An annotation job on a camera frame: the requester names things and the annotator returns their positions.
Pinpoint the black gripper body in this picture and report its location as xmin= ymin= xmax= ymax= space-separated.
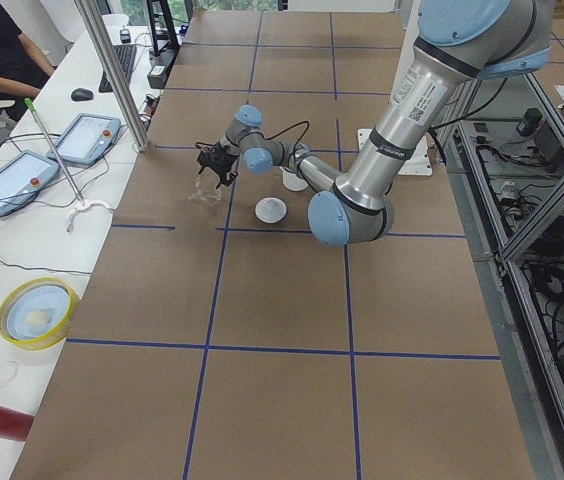
xmin=196 ymin=142 xmax=238 ymax=186

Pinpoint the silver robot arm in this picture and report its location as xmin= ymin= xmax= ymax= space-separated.
xmin=197 ymin=1 xmax=554 ymax=246

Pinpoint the white enamel mug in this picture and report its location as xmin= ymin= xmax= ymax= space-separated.
xmin=280 ymin=167 xmax=308 ymax=192

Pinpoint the black power adapter box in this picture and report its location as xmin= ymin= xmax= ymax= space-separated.
xmin=147 ymin=50 xmax=177 ymax=90

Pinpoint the far teach pendant tablet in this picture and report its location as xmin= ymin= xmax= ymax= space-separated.
xmin=53 ymin=113 xmax=121 ymax=167

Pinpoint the teach pendant tablet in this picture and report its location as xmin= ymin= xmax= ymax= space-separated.
xmin=53 ymin=113 xmax=121 ymax=167
xmin=0 ymin=150 xmax=60 ymax=216

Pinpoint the white curved hook piece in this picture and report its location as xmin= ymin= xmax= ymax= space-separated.
xmin=66 ymin=199 xmax=114 ymax=233

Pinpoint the black keyboard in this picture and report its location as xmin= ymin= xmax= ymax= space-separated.
xmin=98 ymin=43 xmax=138 ymax=94

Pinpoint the black computer mouse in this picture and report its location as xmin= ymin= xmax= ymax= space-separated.
xmin=71 ymin=88 xmax=94 ymax=102

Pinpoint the metal rod green tip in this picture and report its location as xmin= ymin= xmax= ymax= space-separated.
xmin=24 ymin=97 xmax=87 ymax=207

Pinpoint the near teach pendant tablet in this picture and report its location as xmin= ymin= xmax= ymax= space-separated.
xmin=0 ymin=150 xmax=60 ymax=216

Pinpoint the light blue plate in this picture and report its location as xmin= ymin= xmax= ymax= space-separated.
xmin=6 ymin=285 xmax=70 ymax=340

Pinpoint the yellow tape roll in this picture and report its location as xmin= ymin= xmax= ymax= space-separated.
xmin=0 ymin=277 xmax=80 ymax=351

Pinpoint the aluminium frame post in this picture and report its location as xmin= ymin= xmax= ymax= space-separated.
xmin=74 ymin=0 xmax=149 ymax=152

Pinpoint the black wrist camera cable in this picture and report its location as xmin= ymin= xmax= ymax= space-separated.
xmin=260 ymin=120 xmax=312 ymax=156

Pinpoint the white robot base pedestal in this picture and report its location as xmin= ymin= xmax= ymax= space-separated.
xmin=357 ymin=128 xmax=433 ymax=176

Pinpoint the white rubber band ring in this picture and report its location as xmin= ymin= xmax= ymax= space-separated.
xmin=0 ymin=360 xmax=21 ymax=387

